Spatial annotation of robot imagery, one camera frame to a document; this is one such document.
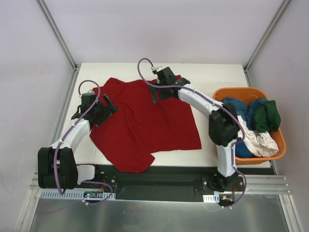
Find red t-shirt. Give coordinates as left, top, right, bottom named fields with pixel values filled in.
left=90, top=78, right=202, bottom=173

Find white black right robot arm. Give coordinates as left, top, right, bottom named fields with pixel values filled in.
left=150, top=66, right=239, bottom=192

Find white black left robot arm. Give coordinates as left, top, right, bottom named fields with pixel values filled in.
left=38, top=90, right=118, bottom=193

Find blue t-shirt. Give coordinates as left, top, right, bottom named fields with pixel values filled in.
left=222, top=97, right=267, bottom=158

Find orange plastic laundry basket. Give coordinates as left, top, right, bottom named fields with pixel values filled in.
left=213, top=87, right=286, bottom=165

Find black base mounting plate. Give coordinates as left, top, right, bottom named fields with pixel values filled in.
left=77, top=164, right=251, bottom=201

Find green t-shirt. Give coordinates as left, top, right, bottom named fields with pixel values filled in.
left=253, top=100, right=281, bottom=133

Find white t-shirt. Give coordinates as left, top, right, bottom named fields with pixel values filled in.
left=238, top=116, right=279, bottom=158

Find left aluminium frame post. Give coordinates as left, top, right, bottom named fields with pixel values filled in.
left=36, top=0, right=78, bottom=71

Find aluminium frame post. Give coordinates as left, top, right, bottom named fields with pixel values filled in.
left=243, top=0, right=292, bottom=73
left=36, top=0, right=78, bottom=71

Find left white cable duct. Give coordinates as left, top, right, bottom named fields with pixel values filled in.
left=41, top=189, right=116, bottom=201

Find white cable duct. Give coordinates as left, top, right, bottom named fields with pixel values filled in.
left=203, top=194, right=220, bottom=203
left=41, top=189, right=116, bottom=201

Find right white cable duct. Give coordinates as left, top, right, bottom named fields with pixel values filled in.
left=203, top=194, right=220, bottom=203

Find aluminium front rail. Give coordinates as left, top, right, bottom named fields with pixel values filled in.
left=28, top=169, right=294, bottom=194

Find right aluminium frame post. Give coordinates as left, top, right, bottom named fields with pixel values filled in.
left=243, top=0, right=292, bottom=73

